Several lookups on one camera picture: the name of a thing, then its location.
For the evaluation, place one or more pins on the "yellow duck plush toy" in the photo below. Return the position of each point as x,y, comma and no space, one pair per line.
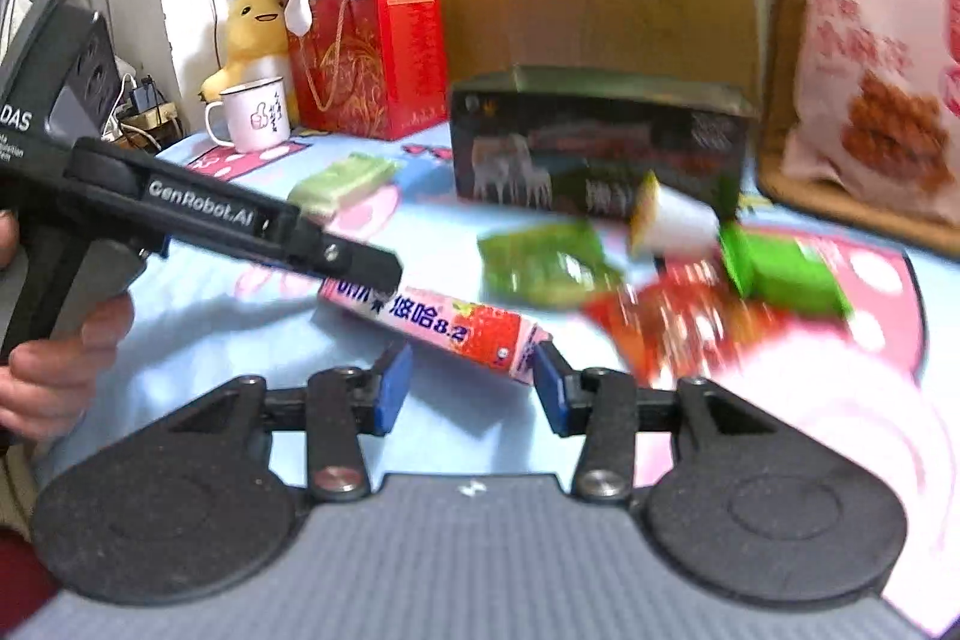
251,33

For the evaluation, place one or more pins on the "white enamel mug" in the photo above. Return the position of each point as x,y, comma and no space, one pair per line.
255,115

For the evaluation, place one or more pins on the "large pink snack bag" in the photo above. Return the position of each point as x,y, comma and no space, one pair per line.
870,78

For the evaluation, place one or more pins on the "power strip with plugs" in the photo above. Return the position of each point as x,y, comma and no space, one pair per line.
150,111

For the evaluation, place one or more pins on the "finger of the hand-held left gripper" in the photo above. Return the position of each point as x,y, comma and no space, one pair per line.
345,257

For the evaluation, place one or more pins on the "red gift bag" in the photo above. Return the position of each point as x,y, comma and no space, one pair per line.
375,63

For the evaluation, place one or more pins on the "cartoon pig printed blanket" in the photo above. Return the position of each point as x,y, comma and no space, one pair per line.
225,325

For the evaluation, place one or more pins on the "red snack packet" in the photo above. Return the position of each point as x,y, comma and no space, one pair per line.
675,325

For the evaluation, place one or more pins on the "pink strawberry candy stick packet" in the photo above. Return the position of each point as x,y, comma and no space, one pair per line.
450,325

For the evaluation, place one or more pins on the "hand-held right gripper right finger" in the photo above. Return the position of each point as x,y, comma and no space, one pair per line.
550,394

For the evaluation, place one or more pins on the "dark sheep print box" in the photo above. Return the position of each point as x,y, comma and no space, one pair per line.
600,153

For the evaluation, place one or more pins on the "light green snack packet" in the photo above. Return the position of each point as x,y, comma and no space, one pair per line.
341,184

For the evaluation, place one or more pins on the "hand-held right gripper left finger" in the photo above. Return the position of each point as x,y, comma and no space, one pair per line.
395,389

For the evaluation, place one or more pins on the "dark red cloth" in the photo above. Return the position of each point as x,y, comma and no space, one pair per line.
22,580

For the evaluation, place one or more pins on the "dark green snack packet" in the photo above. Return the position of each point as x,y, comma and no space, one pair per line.
540,265

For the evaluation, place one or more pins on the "person's left hand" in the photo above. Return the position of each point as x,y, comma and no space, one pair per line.
67,366

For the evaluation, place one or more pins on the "white and yellow snack packet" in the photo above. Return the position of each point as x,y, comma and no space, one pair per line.
675,220

